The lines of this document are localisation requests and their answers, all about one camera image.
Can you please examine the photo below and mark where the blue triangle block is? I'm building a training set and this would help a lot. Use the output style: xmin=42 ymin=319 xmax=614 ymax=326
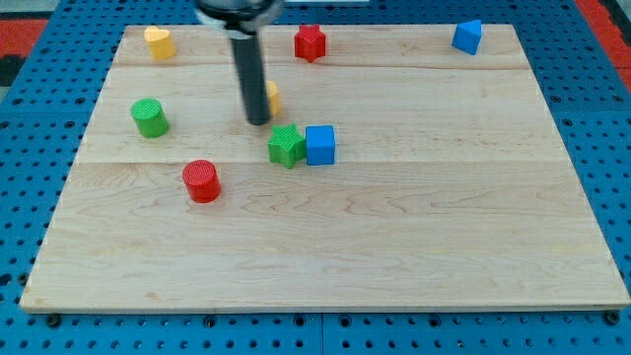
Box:
xmin=452 ymin=19 xmax=482 ymax=55

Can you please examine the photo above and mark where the blue perforated base mat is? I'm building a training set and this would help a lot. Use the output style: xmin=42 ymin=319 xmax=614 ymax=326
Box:
xmin=1 ymin=1 xmax=630 ymax=354

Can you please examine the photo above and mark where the yellow block behind rod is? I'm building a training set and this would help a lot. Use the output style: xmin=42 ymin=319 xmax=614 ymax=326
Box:
xmin=266 ymin=80 xmax=281 ymax=115

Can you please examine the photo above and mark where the red star block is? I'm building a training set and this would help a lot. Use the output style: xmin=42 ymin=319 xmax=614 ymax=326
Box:
xmin=294 ymin=25 xmax=326 ymax=63

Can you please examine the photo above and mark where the blue cube block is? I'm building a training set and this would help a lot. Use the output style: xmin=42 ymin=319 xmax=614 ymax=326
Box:
xmin=306 ymin=125 xmax=336 ymax=166

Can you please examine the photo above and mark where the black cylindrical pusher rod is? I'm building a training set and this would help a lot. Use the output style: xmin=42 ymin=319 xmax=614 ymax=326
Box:
xmin=231 ymin=34 xmax=270 ymax=126

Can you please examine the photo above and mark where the green cylinder block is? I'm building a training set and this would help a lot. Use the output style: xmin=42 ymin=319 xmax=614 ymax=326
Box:
xmin=130 ymin=98 xmax=170 ymax=138

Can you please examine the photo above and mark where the red cylinder block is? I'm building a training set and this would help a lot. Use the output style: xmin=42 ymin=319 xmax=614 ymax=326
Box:
xmin=181 ymin=160 xmax=221 ymax=203

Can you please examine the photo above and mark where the yellow heart block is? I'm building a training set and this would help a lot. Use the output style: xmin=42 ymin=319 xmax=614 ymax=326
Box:
xmin=143 ymin=26 xmax=176 ymax=61

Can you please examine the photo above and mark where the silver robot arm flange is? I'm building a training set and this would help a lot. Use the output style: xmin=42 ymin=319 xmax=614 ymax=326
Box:
xmin=193 ymin=0 xmax=285 ymax=39

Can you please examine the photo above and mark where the green star block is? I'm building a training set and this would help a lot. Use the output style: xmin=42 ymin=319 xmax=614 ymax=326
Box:
xmin=267 ymin=123 xmax=307 ymax=170

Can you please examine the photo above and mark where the wooden board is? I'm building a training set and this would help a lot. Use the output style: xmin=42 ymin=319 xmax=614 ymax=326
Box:
xmin=21 ymin=25 xmax=630 ymax=314

